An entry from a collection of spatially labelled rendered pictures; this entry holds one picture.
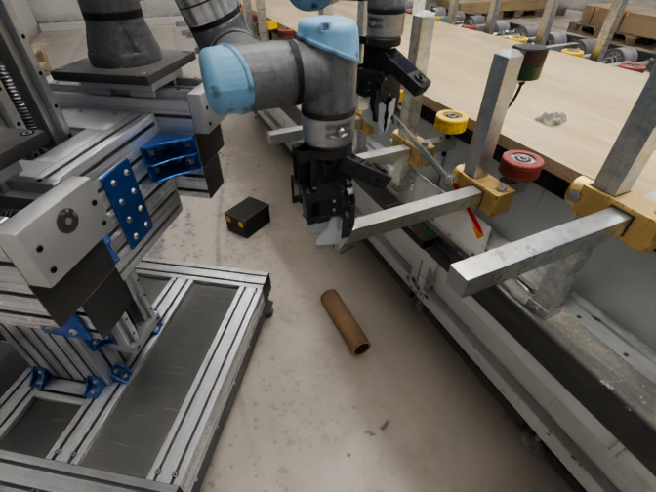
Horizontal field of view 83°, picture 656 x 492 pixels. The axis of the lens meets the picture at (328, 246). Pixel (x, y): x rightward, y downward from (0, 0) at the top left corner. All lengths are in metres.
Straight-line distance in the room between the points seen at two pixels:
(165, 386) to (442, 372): 0.96
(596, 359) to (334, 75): 0.63
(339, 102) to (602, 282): 0.72
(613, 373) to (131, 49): 1.11
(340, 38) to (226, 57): 0.13
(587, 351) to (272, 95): 0.66
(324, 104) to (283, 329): 1.21
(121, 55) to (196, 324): 0.86
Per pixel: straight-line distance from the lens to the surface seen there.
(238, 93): 0.46
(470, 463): 1.40
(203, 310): 1.44
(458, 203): 0.78
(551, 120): 1.11
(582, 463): 1.34
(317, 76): 0.48
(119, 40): 0.97
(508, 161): 0.85
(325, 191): 0.55
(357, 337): 1.46
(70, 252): 0.61
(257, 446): 1.37
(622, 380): 0.80
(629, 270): 0.96
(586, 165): 0.92
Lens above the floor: 1.26
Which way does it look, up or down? 40 degrees down
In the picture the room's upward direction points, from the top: straight up
